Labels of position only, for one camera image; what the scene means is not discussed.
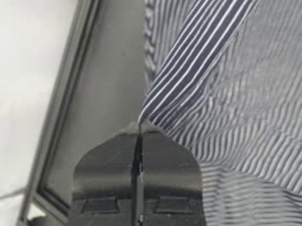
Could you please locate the navy white striped t-shirt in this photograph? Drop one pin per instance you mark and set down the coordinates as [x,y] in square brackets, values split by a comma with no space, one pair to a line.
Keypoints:
[236,103]

